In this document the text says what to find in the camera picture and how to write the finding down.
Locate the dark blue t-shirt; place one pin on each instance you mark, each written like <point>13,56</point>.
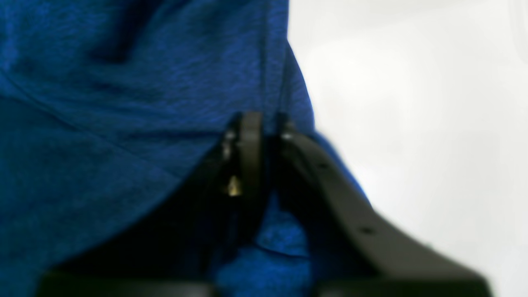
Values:
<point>107,105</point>

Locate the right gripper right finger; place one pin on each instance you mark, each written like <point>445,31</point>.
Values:
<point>354,251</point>

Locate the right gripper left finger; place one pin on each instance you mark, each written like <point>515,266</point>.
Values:
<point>174,250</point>

